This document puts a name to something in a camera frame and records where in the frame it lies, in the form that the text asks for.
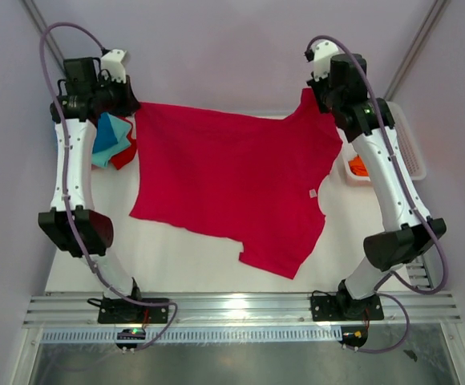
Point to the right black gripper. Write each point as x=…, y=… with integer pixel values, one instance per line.
x=317, y=86

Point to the red folded t shirt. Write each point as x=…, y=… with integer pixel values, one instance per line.
x=126, y=156

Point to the magenta t shirt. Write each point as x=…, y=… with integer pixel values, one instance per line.
x=250, y=179

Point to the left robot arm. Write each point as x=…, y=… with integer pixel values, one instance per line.
x=89, y=89

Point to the left black controller board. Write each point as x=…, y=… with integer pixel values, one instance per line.
x=130, y=338

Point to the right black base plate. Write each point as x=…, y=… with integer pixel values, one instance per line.
x=324, y=309

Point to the white plastic basket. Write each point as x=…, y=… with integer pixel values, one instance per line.
x=407, y=144

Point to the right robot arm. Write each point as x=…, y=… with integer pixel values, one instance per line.
x=341, y=88

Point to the corner aluminium post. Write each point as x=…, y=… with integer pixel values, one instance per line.
x=40, y=24
x=418, y=43

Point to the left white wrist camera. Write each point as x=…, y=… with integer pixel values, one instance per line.
x=114, y=63

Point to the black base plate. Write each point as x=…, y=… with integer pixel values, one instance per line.
x=118, y=311
x=324, y=309

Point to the blue folded t shirt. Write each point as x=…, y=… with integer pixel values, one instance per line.
x=105, y=135

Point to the right corner aluminium post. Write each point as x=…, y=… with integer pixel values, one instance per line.
x=418, y=43

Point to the aluminium front rail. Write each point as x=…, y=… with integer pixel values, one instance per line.
x=265, y=309

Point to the left corner aluminium post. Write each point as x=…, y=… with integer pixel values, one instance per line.
x=40, y=24

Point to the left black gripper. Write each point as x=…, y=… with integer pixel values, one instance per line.
x=130, y=103

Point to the right side aluminium rail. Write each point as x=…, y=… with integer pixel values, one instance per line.
x=418, y=274

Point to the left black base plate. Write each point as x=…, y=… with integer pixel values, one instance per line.
x=118, y=311

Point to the black controller board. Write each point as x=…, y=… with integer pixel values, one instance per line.
x=353, y=336
x=130, y=338

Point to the orange t shirt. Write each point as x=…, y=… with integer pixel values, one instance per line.
x=357, y=167

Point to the teal folded t shirt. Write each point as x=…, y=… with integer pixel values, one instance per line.
x=101, y=159

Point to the aluminium rail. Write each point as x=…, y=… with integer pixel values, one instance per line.
x=265, y=309
x=418, y=274

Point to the slotted grey cable duct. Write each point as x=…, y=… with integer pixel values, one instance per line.
x=194, y=334

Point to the right black controller board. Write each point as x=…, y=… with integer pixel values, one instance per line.
x=353, y=336

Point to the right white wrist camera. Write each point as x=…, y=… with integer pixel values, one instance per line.
x=320, y=55

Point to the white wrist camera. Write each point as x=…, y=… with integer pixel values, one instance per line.
x=320, y=55
x=114, y=63

